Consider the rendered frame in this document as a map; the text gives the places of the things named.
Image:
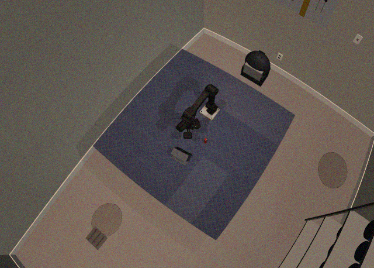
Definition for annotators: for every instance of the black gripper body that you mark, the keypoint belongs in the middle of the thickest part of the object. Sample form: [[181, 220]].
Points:
[[188, 134]]

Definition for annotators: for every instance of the dark grey sloped panel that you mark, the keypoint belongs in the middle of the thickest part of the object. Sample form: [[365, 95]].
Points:
[[180, 155]]

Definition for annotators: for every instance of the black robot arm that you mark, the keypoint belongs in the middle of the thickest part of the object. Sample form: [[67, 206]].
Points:
[[189, 114]]

